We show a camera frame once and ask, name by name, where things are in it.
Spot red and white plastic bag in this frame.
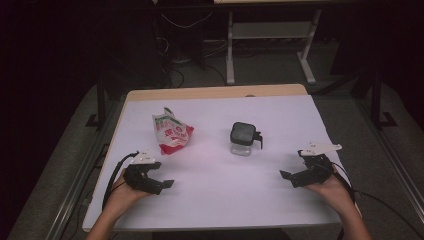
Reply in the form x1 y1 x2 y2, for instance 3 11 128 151
152 106 195 156

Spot person's left hand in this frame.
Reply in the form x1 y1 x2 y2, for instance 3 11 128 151
105 168 152 215

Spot black floor cable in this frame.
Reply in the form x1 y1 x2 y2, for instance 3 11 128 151
159 36 228 88

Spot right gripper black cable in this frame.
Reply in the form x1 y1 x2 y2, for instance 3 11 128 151
332 162 357 240

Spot thin black cable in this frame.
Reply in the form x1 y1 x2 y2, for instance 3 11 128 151
353 189 424 240

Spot black metal stand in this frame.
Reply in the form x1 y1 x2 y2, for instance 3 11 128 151
369 69 398 131
84 75 108 130

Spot glass jar with black lid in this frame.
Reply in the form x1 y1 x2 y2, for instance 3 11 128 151
229 121 264 158

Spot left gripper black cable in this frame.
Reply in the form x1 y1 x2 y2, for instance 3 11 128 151
101 150 140 212

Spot white hanging cable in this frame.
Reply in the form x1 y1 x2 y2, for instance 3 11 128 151
161 11 214 30

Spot white metal desk frame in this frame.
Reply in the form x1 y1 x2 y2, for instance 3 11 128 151
225 9 323 86

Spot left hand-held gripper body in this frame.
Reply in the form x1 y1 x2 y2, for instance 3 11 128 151
123 149 163 192

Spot person's right hand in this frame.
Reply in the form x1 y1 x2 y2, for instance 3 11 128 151
304 164 356 214

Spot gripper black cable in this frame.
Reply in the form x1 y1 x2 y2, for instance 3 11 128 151
101 150 140 212
332 162 357 240

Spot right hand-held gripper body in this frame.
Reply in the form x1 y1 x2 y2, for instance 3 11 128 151
299 143 343 188

